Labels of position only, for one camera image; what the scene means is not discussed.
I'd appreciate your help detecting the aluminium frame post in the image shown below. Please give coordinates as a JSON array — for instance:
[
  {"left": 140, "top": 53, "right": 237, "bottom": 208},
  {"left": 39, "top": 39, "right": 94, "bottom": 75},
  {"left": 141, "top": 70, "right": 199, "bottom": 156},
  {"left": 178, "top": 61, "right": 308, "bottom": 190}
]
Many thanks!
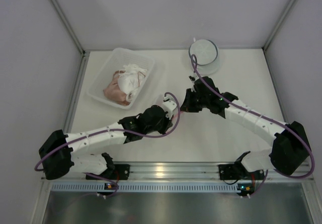
[
  {"left": 262, "top": 0, "right": 298, "bottom": 53},
  {"left": 49, "top": 0, "right": 86, "bottom": 56}
]

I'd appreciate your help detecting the white perforated plastic basket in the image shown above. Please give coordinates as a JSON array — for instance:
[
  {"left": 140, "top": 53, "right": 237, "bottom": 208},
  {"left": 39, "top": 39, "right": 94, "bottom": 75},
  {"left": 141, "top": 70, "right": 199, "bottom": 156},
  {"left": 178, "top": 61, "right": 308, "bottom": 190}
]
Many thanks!
[{"left": 87, "top": 48, "right": 155, "bottom": 110}]

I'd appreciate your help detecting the left aluminium frame post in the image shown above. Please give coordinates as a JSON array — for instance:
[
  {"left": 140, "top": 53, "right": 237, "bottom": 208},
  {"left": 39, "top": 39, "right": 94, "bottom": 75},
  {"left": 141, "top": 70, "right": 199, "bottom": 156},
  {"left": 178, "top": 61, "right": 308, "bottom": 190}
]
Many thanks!
[{"left": 49, "top": 0, "right": 86, "bottom": 56}]

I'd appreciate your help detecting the blue-trimmed mesh laundry bag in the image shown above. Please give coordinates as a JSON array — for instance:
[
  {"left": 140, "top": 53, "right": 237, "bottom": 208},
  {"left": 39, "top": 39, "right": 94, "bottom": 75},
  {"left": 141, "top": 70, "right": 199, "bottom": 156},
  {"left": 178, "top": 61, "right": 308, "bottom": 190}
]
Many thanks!
[{"left": 188, "top": 38, "right": 220, "bottom": 76}]

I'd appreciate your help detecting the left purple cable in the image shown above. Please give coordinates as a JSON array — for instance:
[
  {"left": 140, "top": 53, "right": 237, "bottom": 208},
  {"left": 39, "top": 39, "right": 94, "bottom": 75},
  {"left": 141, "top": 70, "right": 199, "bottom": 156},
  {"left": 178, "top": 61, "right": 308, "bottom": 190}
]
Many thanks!
[{"left": 34, "top": 92, "right": 181, "bottom": 197}]

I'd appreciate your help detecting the pink-trimmed mesh laundry bag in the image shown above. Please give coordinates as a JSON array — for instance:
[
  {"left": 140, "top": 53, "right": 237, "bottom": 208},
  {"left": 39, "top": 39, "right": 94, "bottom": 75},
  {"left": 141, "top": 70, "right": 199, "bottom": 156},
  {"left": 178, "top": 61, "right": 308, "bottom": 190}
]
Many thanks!
[{"left": 172, "top": 111, "right": 184, "bottom": 124}]

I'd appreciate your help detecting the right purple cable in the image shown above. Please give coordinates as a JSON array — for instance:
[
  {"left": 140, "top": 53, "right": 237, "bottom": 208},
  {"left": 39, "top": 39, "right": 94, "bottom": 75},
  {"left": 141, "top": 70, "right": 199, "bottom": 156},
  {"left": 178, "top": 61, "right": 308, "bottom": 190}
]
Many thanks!
[{"left": 190, "top": 54, "right": 315, "bottom": 197}]

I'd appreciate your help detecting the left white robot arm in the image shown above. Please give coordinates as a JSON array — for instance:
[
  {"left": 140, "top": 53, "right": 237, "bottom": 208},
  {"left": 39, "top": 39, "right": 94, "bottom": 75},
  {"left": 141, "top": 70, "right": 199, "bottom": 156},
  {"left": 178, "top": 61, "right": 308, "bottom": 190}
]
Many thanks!
[{"left": 39, "top": 101, "right": 177, "bottom": 180}]

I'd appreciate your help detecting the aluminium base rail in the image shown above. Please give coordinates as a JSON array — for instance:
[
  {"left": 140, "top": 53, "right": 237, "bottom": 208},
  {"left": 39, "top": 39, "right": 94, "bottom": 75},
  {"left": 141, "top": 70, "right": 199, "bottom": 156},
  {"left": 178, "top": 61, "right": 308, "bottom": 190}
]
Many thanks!
[{"left": 57, "top": 162, "right": 310, "bottom": 182}]

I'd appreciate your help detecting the right aluminium frame post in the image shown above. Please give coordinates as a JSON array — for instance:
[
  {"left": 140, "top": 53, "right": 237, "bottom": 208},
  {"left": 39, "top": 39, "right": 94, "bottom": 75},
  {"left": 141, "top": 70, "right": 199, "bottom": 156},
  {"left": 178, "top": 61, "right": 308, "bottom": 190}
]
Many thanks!
[{"left": 262, "top": 0, "right": 298, "bottom": 53}]

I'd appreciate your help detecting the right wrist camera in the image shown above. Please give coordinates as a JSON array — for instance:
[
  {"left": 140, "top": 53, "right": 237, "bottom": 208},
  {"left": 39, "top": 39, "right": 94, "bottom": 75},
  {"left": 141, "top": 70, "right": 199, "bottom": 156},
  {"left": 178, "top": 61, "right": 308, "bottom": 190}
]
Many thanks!
[{"left": 189, "top": 76, "right": 199, "bottom": 92}]

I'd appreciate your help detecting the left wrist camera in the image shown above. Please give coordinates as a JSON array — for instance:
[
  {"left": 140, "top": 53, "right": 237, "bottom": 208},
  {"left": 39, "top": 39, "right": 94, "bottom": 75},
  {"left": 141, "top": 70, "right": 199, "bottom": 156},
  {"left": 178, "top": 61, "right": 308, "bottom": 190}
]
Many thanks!
[{"left": 161, "top": 96, "right": 177, "bottom": 118}]

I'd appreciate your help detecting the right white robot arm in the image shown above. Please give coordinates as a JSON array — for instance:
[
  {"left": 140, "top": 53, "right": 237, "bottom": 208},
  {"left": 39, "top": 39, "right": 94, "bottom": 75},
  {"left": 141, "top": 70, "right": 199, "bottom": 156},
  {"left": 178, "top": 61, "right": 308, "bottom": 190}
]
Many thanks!
[{"left": 181, "top": 77, "right": 312, "bottom": 178}]

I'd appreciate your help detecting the grey slotted cable duct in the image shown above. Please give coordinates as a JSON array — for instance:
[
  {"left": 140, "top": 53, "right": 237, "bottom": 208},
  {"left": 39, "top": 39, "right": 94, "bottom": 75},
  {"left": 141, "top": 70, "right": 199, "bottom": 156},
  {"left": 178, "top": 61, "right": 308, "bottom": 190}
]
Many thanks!
[{"left": 51, "top": 182, "right": 252, "bottom": 193}]

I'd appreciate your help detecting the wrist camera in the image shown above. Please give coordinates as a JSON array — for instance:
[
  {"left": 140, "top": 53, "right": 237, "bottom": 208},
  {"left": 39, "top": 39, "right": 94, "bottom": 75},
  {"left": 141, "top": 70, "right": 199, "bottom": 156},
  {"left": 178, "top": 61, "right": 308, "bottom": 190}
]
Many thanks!
[
  {"left": 189, "top": 76, "right": 199, "bottom": 92},
  {"left": 161, "top": 96, "right": 177, "bottom": 118}
]

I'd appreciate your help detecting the purple cable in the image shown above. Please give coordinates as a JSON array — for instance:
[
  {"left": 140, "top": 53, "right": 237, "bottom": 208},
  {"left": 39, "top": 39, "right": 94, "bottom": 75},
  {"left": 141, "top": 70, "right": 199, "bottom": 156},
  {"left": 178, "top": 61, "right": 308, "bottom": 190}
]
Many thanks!
[
  {"left": 34, "top": 92, "right": 181, "bottom": 197},
  {"left": 190, "top": 54, "right": 315, "bottom": 197}
]

